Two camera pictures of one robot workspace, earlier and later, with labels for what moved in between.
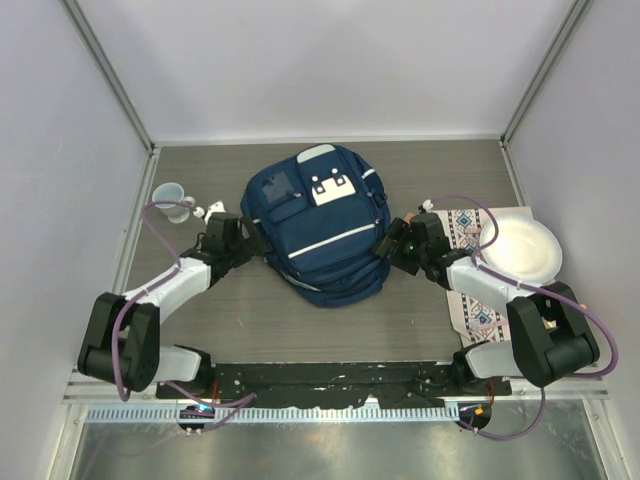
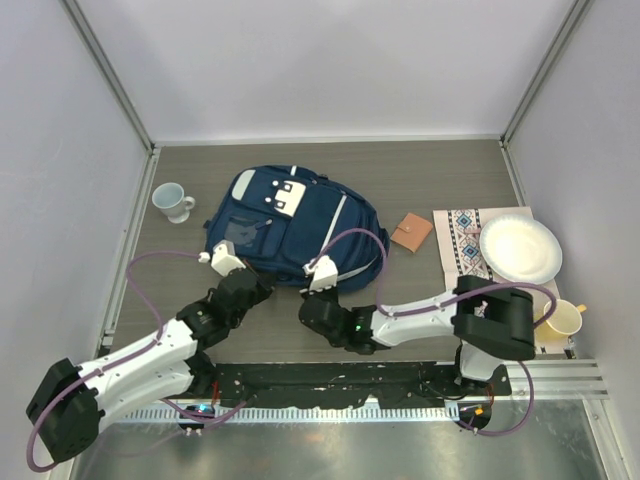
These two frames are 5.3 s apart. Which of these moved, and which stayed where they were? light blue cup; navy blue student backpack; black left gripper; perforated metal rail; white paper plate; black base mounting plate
Moved: navy blue student backpack; black left gripper
Stayed: black base mounting plate; white paper plate; light blue cup; perforated metal rail
